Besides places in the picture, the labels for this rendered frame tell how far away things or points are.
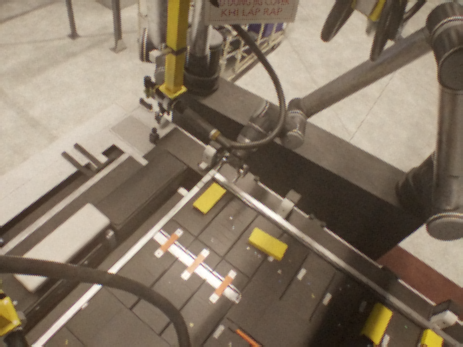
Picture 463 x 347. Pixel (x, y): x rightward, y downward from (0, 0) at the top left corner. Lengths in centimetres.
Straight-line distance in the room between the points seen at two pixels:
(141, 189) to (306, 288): 81
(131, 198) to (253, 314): 67
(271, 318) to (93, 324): 66
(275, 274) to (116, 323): 65
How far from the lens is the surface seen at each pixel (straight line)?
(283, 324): 142
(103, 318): 136
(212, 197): 154
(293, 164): 213
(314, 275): 154
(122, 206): 142
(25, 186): 190
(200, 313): 136
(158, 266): 141
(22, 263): 65
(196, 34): 176
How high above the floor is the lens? 233
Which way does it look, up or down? 52 degrees down
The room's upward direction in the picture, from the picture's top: 17 degrees clockwise
